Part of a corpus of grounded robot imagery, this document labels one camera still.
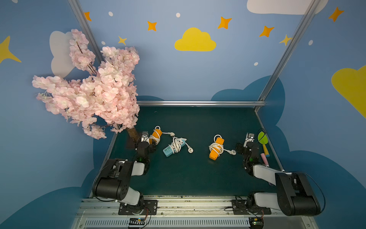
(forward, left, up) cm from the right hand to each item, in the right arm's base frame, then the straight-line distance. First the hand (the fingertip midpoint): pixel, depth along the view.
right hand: (248, 141), depth 92 cm
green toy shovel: (+8, -15, -8) cm, 19 cm away
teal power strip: (-9, +52, -3) cm, 53 cm away
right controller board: (-43, +1, -11) cm, 45 cm away
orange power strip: (+3, +61, 0) cm, 61 cm away
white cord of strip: (-6, +19, -2) cm, 20 cm away
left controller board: (-47, +64, -10) cm, 80 cm away
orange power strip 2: (-9, +23, -5) cm, 25 cm away
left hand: (-3, +67, +1) cm, 68 cm away
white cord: (-1, +60, -2) cm, 60 cm away
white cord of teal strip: (-6, +47, -1) cm, 47 cm away
